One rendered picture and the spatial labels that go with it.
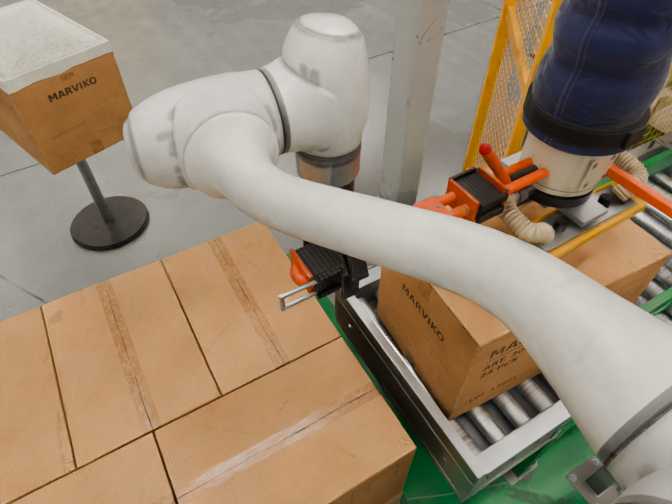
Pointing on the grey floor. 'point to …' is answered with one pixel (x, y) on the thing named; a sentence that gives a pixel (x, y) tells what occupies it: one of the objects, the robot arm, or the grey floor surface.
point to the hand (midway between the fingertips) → (329, 264)
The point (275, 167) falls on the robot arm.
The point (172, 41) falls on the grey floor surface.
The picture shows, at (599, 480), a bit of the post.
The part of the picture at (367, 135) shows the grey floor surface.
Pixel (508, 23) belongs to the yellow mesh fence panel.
